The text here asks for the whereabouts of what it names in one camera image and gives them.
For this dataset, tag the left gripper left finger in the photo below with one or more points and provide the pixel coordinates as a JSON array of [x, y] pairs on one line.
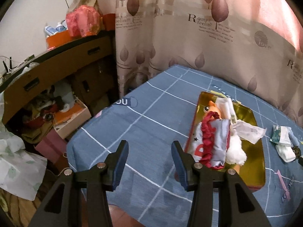
[[62, 205]]

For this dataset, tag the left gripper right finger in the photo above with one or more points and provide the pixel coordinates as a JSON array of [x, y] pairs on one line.
[[237, 204]]

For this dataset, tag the red gold toffee tin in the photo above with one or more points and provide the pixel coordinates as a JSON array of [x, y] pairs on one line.
[[253, 170]]

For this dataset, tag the white fluffy pompom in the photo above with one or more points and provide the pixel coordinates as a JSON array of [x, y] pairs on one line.
[[235, 154]]

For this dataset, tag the red white ruffled garment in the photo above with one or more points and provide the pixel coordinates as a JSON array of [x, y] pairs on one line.
[[210, 140]]

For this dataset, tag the white floral mesh cloth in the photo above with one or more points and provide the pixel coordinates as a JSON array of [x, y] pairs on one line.
[[248, 132]]

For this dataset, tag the white socks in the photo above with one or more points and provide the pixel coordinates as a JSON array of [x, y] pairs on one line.
[[285, 153]]

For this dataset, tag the wet wipes pack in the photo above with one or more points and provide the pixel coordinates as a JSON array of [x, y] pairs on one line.
[[280, 136]]

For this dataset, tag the orange rubber pig toy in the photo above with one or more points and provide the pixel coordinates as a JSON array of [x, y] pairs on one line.
[[212, 107]]

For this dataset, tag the small white printed sock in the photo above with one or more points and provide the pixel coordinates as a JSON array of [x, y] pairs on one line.
[[225, 105]]

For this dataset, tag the black gold patterned scarf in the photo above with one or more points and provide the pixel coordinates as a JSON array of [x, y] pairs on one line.
[[298, 154]]

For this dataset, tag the light blue towel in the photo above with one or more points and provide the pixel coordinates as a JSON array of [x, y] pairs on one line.
[[293, 139]]

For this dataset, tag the pink box on floor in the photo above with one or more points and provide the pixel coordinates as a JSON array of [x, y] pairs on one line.
[[53, 147]]

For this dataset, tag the white green patterned bag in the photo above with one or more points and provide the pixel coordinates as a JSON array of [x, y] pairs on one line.
[[22, 172]]

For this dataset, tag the white cardboard box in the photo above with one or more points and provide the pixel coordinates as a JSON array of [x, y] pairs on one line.
[[66, 121]]

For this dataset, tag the blue checked bed sheet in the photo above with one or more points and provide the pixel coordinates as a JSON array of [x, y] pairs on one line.
[[154, 115]]

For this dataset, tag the dark wooden cabinet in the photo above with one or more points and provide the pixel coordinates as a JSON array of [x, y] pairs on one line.
[[50, 67]]

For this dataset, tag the orange box on cabinet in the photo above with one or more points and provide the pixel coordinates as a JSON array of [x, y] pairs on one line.
[[59, 39]]

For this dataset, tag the beige leaf print curtain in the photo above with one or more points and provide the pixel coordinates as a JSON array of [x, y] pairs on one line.
[[254, 44]]

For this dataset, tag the red plastic bag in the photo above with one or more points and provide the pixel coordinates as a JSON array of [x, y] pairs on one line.
[[84, 21]]

